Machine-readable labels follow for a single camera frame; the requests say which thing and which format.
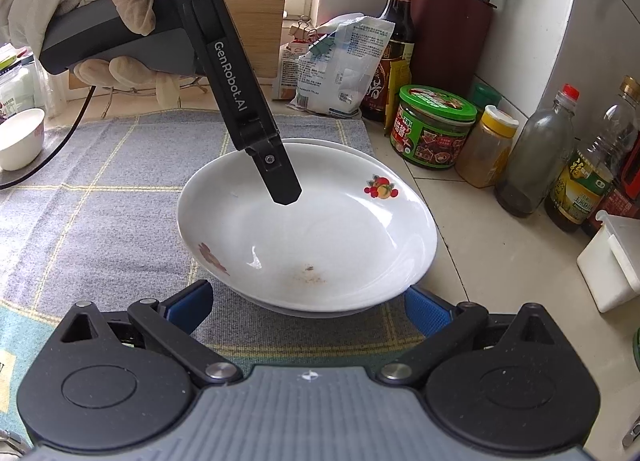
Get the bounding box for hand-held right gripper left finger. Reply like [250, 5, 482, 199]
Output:
[47, 280, 243, 387]

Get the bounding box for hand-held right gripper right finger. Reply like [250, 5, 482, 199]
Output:
[375, 285, 583, 387]

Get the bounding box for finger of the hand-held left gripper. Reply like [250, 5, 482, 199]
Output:
[245, 135, 302, 206]

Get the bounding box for white plate bright fruit prints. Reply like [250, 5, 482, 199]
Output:
[260, 137, 401, 320]

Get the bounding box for white plate faded fruit print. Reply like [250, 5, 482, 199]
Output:
[176, 141, 438, 319]

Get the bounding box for plain white bowl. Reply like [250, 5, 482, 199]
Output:
[0, 108, 46, 172]

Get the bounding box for wooden cutting board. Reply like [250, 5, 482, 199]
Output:
[217, 0, 293, 79]

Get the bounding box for white red seasoning bag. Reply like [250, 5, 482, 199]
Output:
[272, 38, 313, 102]

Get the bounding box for green binder clip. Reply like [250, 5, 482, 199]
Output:
[306, 35, 335, 58]

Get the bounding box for clear bag blue text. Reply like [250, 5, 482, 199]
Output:
[287, 12, 396, 119]

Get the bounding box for checked grey teal cloth mat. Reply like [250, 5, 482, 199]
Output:
[0, 108, 431, 412]

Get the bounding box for yellow seasoning packet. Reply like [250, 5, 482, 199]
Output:
[384, 60, 413, 138]

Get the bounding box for green lid sauce jar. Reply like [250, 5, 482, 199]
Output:
[390, 85, 478, 170]

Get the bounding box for yellow lid spice jar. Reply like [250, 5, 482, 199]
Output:
[455, 105, 520, 188]

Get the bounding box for dark soy sauce bottle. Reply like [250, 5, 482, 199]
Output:
[360, 0, 418, 122]

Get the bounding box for white plastic box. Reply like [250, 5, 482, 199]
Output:
[576, 210, 640, 313]

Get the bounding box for clear bottle red cap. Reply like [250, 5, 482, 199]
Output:
[495, 84, 581, 218]

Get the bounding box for oil bottle yellow label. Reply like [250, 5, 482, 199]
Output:
[544, 75, 640, 233]

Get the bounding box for white plastic jar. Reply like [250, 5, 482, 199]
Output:
[0, 48, 38, 116]

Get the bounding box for dark red knife block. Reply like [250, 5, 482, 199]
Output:
[411, 0, 496, 92]

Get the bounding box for small green cap jar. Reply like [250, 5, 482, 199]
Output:
[472, 83, 502, 112]

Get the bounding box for dark bottle red label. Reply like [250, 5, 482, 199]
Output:
[582, 141, 640, 237]

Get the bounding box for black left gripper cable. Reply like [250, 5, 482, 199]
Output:
[0, 85, 96, 189]

